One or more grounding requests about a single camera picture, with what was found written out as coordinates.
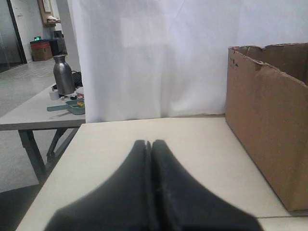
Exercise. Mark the grey side table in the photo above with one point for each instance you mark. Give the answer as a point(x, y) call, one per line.
point(32, 116)

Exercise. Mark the steel water bottle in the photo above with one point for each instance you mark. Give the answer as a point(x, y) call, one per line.
point(63, 75)

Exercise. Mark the teal plastic tray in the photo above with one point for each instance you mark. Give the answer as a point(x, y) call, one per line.
point(76, 107)

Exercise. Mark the brown box with red top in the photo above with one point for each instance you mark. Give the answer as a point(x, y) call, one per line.
point(41, 50)

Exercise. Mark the black bin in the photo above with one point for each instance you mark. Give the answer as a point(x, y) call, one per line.
point(58, 46)

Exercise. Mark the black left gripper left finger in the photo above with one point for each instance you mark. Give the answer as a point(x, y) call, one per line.
point(118, 204)

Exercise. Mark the black mesh bag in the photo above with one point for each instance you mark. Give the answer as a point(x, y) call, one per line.
point(77, 79)

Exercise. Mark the plain brown cardboard box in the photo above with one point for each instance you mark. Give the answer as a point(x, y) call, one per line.
point(267, 110)

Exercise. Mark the white tape roll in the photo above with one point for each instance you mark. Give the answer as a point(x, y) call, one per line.
point(54, 95)

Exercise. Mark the green digital clock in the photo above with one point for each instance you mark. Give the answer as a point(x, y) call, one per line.
point(37, 38)

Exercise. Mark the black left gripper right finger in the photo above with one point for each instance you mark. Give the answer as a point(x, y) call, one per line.
point(184, 204)

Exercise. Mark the wooden wall shelf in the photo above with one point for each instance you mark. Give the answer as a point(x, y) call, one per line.
point(46, 12)

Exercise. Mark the white backdrop curtain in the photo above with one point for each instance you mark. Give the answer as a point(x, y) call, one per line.
point(159, 58)

